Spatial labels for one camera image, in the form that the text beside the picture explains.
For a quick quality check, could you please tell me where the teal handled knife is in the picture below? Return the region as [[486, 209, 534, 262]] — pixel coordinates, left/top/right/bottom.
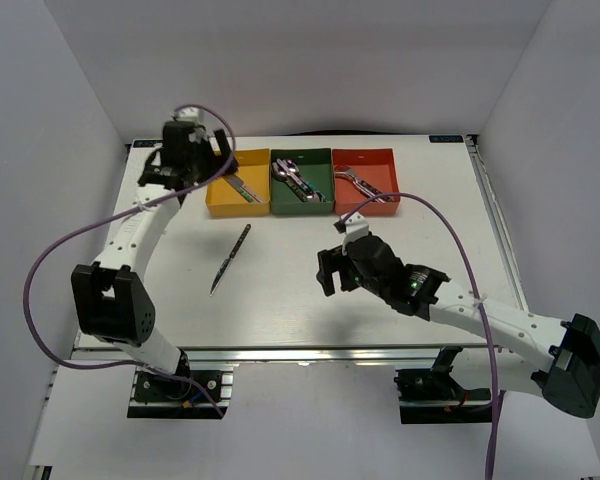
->
[[224, 174, 267, 204]]

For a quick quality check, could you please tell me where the pink handled fork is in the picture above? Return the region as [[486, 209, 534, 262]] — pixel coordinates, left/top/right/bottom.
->
[[358, 184, 396, 204]]

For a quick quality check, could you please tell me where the dark handled fork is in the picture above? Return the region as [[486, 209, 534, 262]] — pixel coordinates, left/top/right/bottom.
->
[[334, 169, 381, 198]]

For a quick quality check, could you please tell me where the dark handled spoon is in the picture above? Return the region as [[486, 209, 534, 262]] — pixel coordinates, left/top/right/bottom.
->
[[297, 173, 326, 203]]

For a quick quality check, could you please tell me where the pink handled spoon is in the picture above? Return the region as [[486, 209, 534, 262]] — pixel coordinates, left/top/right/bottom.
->
[[272, 159, 325, 203]]

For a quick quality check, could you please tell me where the teal handled spoon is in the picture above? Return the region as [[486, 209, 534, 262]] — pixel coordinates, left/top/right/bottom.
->
[[272, 159, 302, 201]]

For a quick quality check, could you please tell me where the dark handled knife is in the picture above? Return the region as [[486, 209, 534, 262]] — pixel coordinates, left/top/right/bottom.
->
[[209, 223, 252, 297]]

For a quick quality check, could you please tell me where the teal handled fork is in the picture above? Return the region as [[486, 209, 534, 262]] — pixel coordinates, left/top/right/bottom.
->
[[334, 168, 359, 182]]

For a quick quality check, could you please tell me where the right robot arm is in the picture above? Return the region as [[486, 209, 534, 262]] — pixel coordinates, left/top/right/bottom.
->
[[316, 234, 600, 419]]

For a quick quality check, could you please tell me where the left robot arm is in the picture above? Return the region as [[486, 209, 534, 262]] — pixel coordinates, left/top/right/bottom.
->
[[71, 120, 237, 400]]

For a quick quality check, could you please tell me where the yellow container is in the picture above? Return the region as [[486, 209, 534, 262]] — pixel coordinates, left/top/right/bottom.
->
[[205, 149, 271, 218]]

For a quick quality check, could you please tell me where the red container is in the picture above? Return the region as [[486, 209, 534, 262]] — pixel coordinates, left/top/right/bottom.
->
[[332, 148, 399, 215]]

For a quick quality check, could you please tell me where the green container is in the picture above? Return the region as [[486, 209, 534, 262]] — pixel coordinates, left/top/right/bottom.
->
[[270, 148, 335, 216]]

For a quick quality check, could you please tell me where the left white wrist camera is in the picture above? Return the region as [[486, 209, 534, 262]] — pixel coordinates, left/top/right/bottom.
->
[[171, 105, 209, 143]]

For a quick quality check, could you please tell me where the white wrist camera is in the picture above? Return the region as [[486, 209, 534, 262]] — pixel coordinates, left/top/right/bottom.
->
[[171, 105, 209, 143], [334, 213, 370, 255]]

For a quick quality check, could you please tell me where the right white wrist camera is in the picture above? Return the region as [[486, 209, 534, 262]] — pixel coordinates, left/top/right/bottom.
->
[[334, 213, 370, 255]]

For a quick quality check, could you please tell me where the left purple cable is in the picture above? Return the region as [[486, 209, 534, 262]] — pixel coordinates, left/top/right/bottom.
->
[[22, 103, 239, 420]]

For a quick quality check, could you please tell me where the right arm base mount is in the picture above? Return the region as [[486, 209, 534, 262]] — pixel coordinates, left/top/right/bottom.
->
[[394, 346, 492, 425]]

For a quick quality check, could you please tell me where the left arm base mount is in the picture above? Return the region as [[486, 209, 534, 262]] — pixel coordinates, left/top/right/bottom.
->
[[127, 370, 233, 420]]

